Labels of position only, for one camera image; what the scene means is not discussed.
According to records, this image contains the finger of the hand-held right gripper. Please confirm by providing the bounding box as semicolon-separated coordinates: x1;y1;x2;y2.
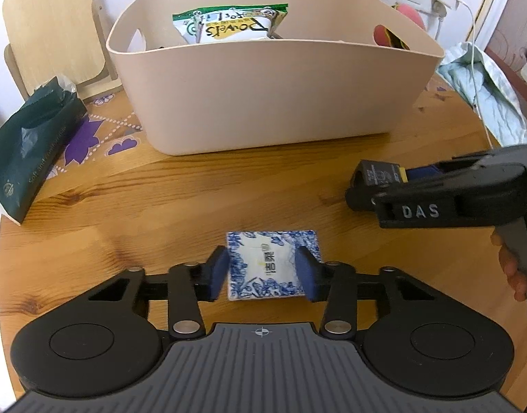
407;154;488;180
344;181;419;213

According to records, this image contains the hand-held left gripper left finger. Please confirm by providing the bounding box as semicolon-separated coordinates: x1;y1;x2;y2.
87;245;232;340

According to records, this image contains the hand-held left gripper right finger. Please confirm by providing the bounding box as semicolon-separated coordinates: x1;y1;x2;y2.
293;246;436;340

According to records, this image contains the small black yellow box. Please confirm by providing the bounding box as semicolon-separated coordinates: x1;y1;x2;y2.
352;160;408;190

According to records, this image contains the blue white patterned packet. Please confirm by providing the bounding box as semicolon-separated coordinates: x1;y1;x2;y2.
226;230;323;301

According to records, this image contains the beige plastic storage basket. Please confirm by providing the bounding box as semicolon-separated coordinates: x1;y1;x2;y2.
105;0;445;156

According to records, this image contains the white green snack bag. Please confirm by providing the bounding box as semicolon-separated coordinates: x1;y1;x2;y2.
172;3;289;44

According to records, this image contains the wooden desktop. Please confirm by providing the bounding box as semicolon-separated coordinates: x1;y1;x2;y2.
0;73;527;411

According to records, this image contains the person's right hand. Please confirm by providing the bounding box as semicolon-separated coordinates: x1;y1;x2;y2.
491;230;527;303

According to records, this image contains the light blue blanket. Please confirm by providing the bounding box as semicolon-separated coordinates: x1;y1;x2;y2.
436;41;527;147

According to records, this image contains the pink plush toy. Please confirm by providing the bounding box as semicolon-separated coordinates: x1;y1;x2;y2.
373;3;425;50

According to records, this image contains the pink patterned headboard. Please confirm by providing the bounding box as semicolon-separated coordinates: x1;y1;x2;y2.
483;0;527;82

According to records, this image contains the purple flower table mat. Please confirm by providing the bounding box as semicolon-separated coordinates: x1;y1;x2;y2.
44;90;169;181

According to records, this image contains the dark green tissue pack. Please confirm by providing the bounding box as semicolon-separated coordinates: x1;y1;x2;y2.
0;76;89;225

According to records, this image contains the wooden chair back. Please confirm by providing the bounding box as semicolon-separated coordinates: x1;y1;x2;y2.
2;0;124;99

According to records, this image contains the white charger cable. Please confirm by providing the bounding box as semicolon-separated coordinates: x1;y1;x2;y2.
457;0;503;149

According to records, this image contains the white power cord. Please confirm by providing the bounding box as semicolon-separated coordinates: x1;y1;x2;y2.
429;2;447;41

